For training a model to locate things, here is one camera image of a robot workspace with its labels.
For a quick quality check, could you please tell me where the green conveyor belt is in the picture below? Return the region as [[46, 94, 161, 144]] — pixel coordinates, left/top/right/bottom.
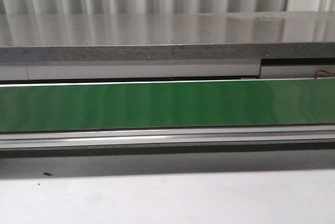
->
[[1, 79, 334, 132]]

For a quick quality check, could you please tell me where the grey stone counter slab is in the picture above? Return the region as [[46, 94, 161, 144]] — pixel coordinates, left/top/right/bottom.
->
[[1, 12, 334, 63]]

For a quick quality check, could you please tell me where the orange wire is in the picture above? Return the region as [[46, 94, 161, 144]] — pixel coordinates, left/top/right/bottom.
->
[[315, 70, 335, 80]]

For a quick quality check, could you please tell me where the aluminium conveyor side rail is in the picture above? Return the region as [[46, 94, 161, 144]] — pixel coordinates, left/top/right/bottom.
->
[[1, 125, 334, 149]]

